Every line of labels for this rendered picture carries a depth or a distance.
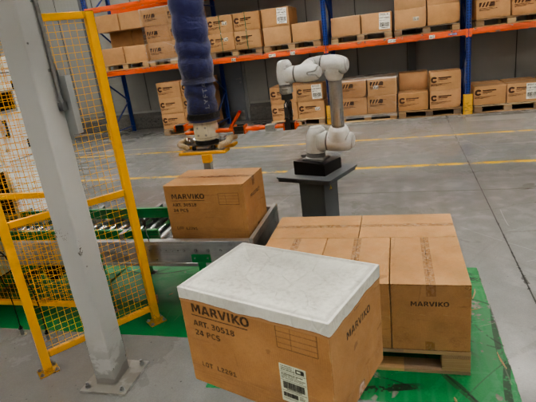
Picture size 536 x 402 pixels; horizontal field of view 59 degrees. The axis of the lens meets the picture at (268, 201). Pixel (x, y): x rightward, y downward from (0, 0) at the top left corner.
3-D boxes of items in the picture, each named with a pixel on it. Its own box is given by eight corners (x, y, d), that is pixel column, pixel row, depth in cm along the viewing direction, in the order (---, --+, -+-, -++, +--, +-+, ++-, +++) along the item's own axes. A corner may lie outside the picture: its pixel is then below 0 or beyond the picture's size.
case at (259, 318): (195, 379, 181) (175, 286, 169) (254, 323, 212) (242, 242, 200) (338, 434, 148) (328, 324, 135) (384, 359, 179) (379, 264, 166)
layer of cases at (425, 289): (253, 341, 280) (243, 281, 268) (287, 264, 371) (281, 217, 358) (470, 352, 248) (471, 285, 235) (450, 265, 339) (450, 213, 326)
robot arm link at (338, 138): (331, 145, 392) (357, 146, 383) (325, 154, 380) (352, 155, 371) (323, 52, 352) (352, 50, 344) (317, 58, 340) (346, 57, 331)
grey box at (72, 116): (46, 136, 250) (31, 79, 241) (53, 134, 255) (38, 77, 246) (78, 134, 245) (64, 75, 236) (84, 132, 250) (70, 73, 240)
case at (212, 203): (172, 238, 342) (162, 186, 330) (196, 218, 378) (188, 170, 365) (250, 239, 323) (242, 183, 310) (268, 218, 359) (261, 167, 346)
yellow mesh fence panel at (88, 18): (41, 380, 293) (-77, 20, 227) (37, 372, 301) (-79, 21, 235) (167, 320, 341) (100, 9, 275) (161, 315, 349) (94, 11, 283)
